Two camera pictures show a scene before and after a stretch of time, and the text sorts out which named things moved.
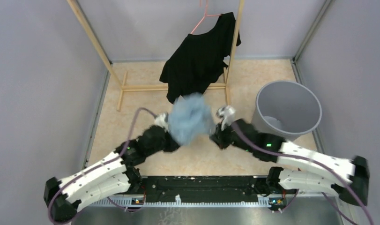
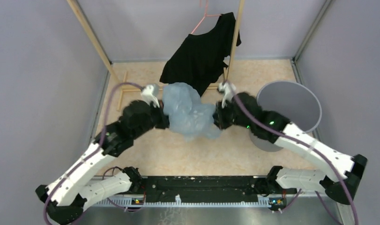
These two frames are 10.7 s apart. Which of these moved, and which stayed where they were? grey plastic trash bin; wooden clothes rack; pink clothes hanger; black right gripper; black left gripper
Moved: black right gripper; black left gripper
Stayed: wooden clothes rack; grey plastic trash bin; pink clothes hanger
